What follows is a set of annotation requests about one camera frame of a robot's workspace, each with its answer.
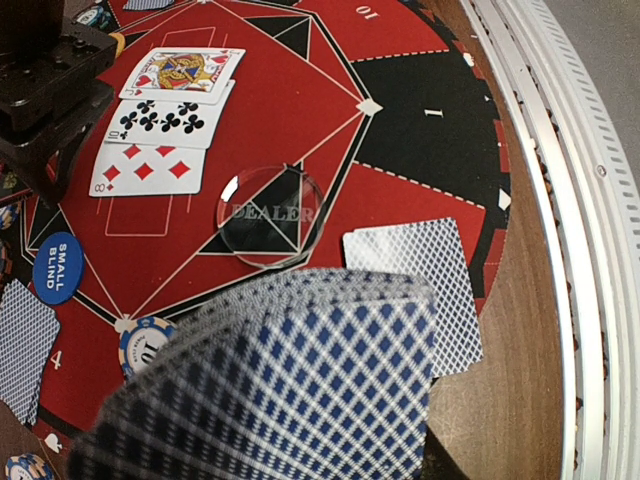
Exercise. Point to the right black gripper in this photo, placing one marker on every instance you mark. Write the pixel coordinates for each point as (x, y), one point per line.
(51, 96)

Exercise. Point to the orange big blind button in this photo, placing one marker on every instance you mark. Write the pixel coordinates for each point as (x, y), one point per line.
(120, 42)

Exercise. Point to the green chips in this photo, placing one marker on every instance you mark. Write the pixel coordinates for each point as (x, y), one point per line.
(95, 16)

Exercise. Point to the eight of diamonds card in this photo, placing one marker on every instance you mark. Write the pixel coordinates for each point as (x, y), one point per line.
(124, 170)

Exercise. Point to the ten of clubs card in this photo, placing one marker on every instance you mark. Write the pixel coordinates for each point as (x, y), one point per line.
(164, 123)

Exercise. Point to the jack of hearts card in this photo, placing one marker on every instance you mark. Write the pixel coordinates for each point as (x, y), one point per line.
(182, 74)

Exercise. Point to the white chips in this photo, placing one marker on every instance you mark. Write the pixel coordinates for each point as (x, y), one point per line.
(9, 214)
(139, 342)

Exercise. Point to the blue small blind button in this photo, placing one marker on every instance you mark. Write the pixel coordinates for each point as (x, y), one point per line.
(58, 268)

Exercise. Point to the white grey chip stack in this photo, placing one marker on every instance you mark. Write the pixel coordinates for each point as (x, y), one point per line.
(28, 466)

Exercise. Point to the blue playing card deck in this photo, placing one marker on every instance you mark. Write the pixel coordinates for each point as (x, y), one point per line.
(313, 374)

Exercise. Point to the red black chips seat five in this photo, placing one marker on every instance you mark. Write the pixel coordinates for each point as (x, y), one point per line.
(5, 260)

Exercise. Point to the round red black poker mat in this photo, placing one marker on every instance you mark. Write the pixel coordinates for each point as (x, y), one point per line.
(379, 101)

